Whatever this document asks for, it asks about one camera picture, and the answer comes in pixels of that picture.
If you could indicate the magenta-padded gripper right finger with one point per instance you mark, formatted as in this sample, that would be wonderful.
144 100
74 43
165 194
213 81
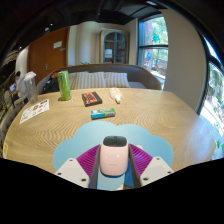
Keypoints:
155 170

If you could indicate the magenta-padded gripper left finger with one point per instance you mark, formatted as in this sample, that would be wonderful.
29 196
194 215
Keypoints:
71 170

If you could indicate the pink computer mouse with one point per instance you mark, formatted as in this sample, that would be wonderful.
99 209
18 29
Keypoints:
114 157

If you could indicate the blue cloud-shaped mouse pad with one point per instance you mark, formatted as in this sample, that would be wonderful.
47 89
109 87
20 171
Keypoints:
86 138

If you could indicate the white sticker sheet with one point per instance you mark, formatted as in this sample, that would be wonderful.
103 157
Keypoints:
34 111

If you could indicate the grey tufted armchair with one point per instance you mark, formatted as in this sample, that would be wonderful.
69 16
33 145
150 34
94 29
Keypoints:
10 113

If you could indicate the white plastic packet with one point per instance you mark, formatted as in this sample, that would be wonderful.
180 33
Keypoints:
116 95

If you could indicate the green drink can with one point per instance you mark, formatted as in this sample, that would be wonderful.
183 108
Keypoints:
64 86

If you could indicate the black backpack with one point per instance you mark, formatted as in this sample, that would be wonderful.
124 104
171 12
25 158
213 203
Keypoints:
51 84

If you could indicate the black-framed window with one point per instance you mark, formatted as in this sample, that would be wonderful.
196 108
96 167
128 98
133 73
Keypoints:
213 100
154 50

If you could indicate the clear shaker bottle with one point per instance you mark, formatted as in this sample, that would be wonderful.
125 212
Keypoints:
31 88

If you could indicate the striped cushion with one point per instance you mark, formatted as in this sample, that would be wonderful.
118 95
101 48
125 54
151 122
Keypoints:
88 80
117 79

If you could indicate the brown curved bench sofa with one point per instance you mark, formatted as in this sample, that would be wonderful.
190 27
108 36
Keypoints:
143 76

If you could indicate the laptop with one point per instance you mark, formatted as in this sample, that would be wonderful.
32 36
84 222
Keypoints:
12 87

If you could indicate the person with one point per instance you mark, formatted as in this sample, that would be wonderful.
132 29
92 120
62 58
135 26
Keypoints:
18 83

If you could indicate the brown wooden door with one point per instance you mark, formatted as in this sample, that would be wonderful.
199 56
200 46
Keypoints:
46 55

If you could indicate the glass-door cabinet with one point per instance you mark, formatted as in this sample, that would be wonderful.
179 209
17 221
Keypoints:
114 46

